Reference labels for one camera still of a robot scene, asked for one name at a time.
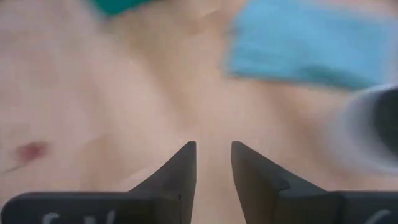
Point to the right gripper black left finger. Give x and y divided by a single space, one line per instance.
180 174

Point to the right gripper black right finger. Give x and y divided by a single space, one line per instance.
252 177

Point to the light blue cloth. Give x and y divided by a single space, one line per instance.
311 40

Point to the teal basket with orange rim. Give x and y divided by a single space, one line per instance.
116 5

